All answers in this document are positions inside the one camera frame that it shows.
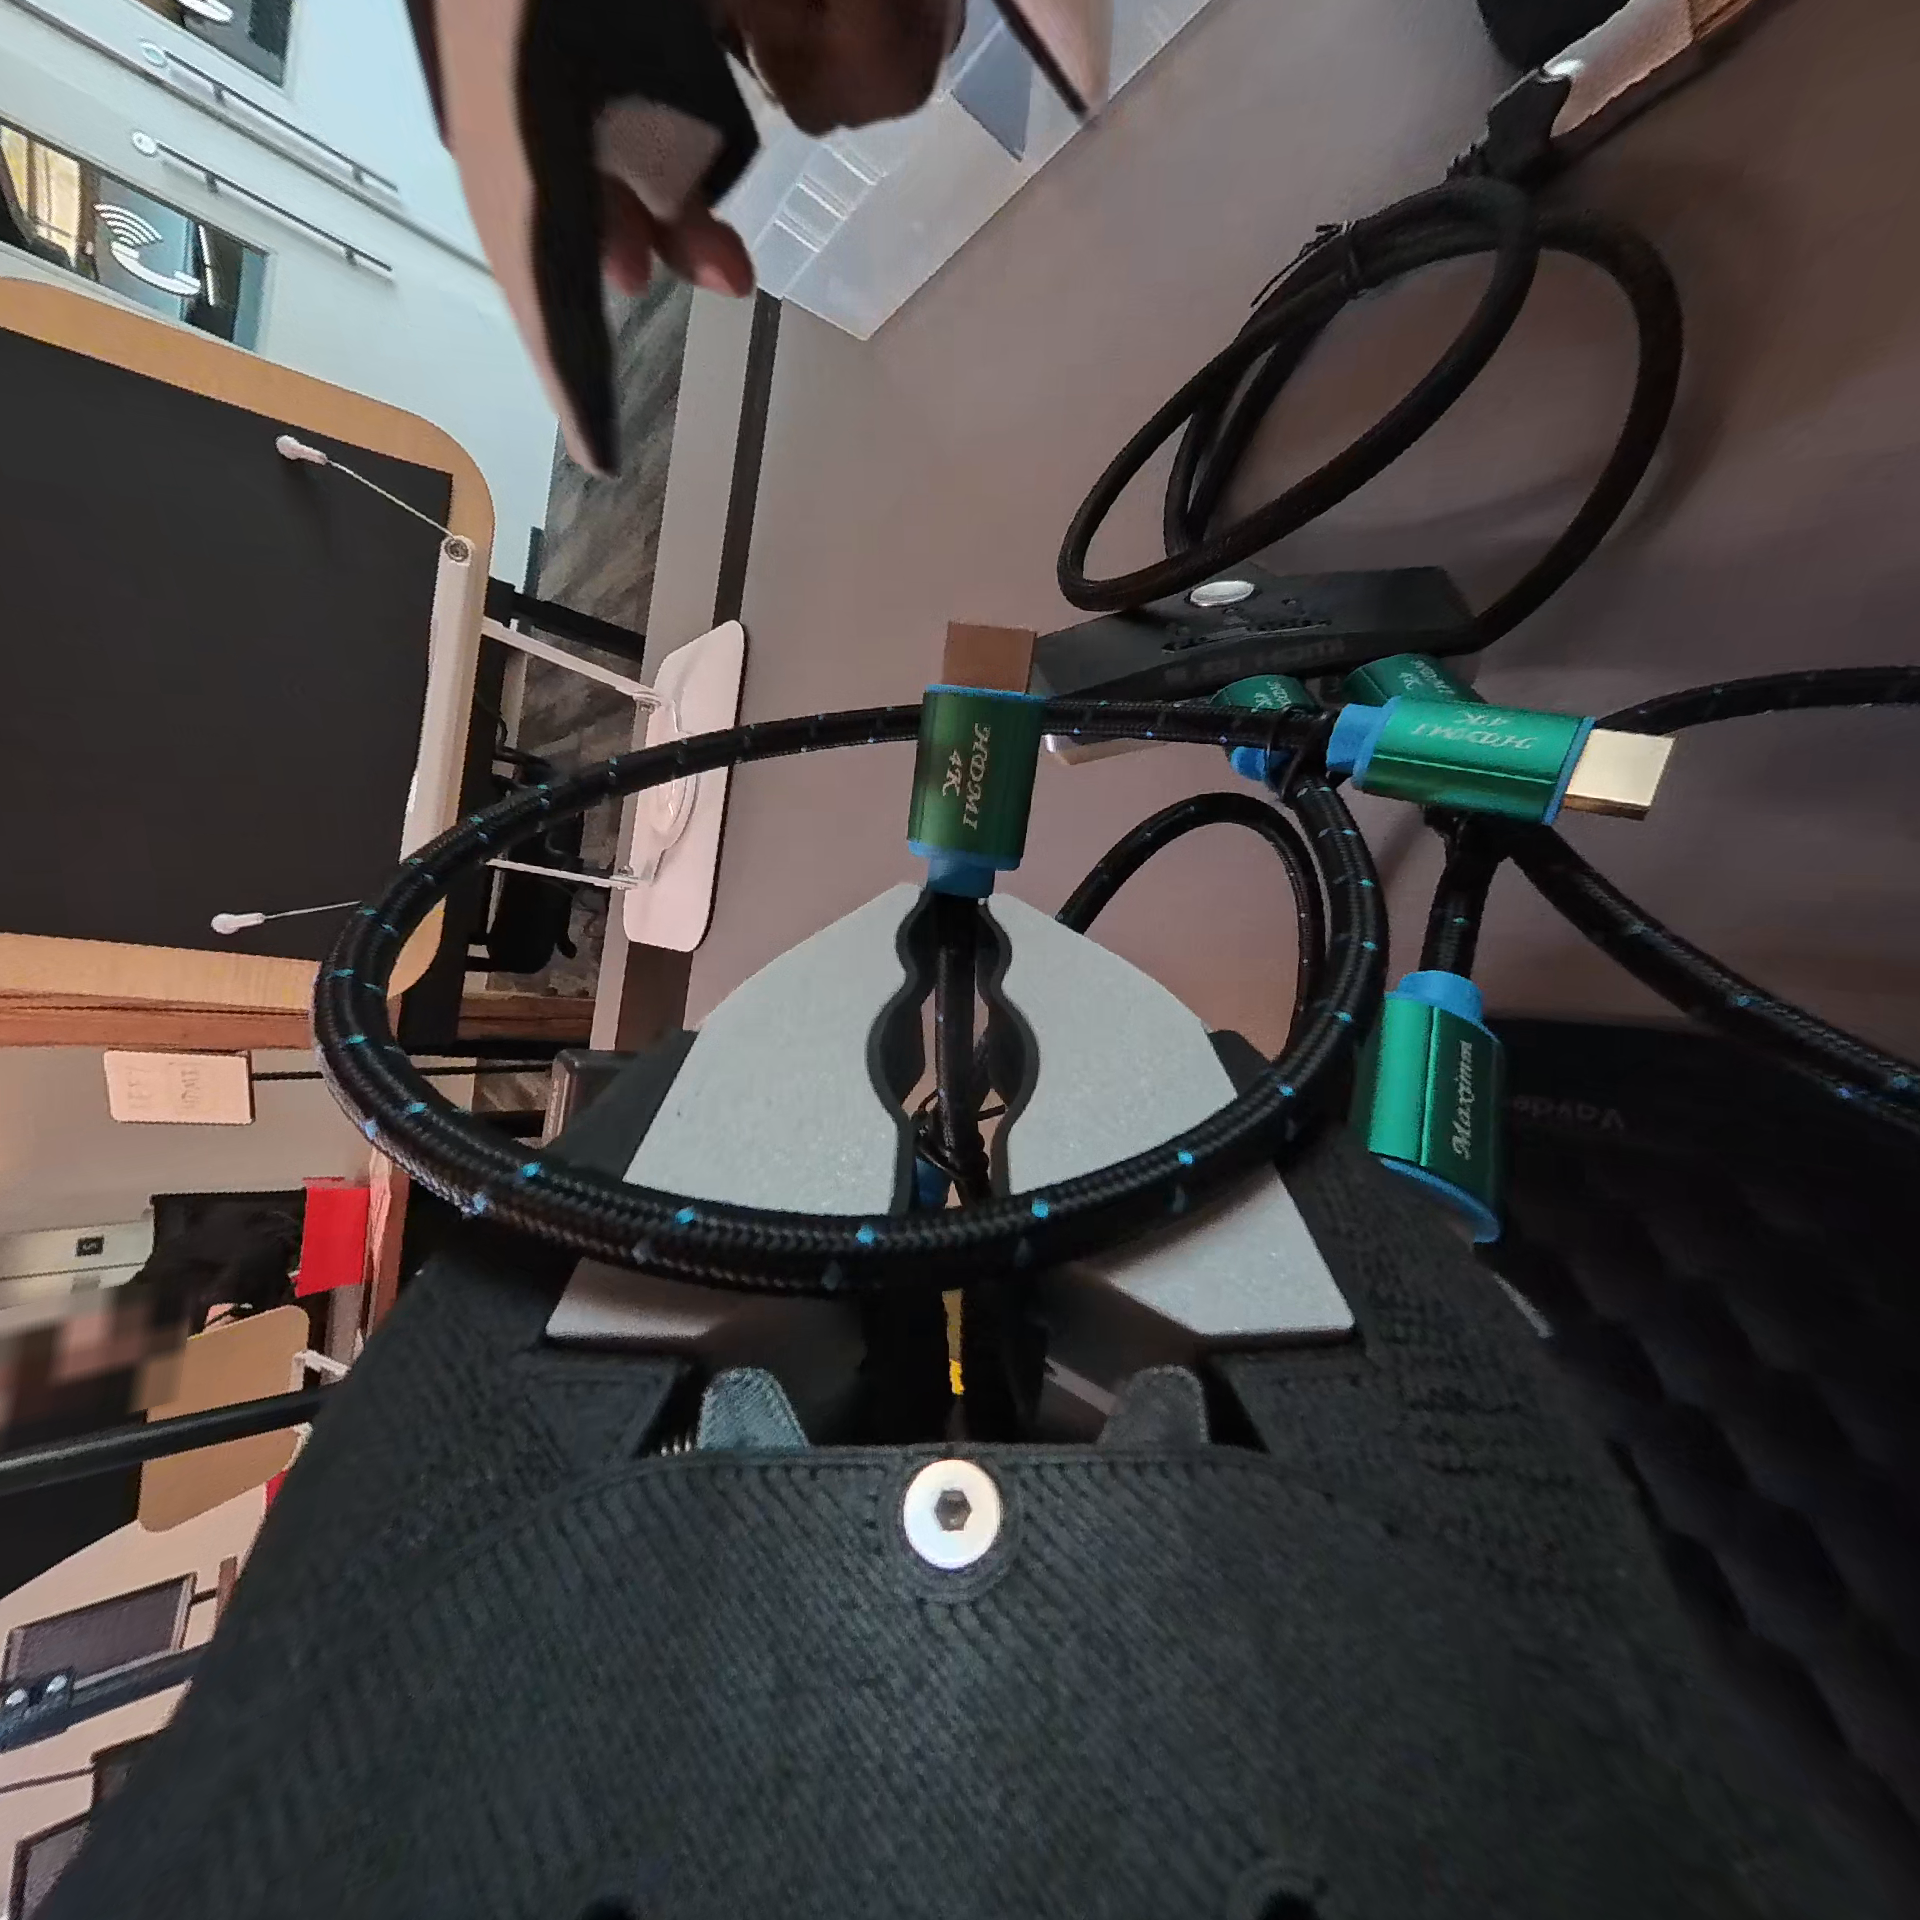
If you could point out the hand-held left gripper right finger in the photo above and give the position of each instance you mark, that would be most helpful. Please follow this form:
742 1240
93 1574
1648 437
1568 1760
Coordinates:
1110 1081

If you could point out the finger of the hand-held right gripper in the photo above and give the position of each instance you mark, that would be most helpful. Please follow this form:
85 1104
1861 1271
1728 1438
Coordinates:
1072 38

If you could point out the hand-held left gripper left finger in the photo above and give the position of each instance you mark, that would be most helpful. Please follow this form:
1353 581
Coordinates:
780 1050

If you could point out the person's right hand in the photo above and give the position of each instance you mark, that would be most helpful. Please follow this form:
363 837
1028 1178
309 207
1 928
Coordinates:
854 60

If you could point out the clear plastic bin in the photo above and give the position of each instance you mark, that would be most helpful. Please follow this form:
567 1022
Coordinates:
900 225

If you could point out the white metal panel stand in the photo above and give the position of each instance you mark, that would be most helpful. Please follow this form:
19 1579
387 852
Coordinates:
683 781

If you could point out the red fabric item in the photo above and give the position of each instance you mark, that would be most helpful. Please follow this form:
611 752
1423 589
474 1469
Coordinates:
339 1230

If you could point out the white paper sign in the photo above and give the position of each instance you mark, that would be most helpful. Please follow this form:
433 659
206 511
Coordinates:
176 1088

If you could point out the black panel with wooden frame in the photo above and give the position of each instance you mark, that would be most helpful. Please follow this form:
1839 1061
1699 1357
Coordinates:
194 631

